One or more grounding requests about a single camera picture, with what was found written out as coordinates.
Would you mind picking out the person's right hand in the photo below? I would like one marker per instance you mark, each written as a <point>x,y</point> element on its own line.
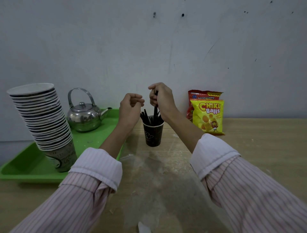
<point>164,100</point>

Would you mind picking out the person's left hand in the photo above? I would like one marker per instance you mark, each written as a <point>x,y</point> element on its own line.
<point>129,112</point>

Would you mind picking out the single black straw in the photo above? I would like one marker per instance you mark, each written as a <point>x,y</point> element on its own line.
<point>155,114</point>

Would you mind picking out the bunch of black straws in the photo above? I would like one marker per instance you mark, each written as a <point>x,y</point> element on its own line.
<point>146,117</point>

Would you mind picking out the dark brown paper cup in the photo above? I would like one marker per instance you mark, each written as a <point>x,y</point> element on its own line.
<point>153,134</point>

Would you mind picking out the person's right forearm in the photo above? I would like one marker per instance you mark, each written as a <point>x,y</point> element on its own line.
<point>189,134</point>

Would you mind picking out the person's left forearm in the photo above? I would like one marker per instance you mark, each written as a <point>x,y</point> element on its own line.
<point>112,144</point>

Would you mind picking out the red snack bag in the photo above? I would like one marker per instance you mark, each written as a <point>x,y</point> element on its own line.
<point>203,94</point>

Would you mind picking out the steel kettle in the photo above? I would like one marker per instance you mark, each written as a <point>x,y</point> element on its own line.
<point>84,118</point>

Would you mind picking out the yellow snack bag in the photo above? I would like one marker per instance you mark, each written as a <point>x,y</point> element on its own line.
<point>208,117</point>

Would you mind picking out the stack of paper cups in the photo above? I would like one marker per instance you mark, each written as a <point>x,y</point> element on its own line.
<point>43,115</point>

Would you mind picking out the light wooden table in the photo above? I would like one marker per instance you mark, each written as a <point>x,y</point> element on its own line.
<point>263,156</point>

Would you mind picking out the white paper scrap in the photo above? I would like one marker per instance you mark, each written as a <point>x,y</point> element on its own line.
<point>143,228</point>

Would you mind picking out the green plastic tray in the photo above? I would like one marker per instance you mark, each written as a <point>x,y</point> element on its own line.
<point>24,168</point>

